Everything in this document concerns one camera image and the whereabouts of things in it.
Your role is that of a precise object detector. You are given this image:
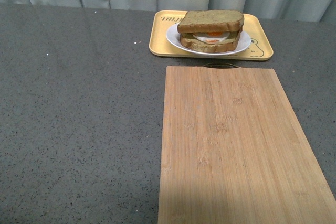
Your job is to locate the wooden cutting board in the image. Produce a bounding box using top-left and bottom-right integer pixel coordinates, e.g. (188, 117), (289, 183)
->
(158, 66), (335, 223)

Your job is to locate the fried egg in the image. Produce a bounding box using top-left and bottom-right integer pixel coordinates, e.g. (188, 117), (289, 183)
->
(192, 32), (230, 45)

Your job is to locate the yellow bear tray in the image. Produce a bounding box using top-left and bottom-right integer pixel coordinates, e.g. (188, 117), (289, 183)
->
(149, 10), (274, 61)

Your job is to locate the white round plate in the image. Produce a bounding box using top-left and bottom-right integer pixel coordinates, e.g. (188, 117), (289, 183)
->
(166, 24), (251, 56)

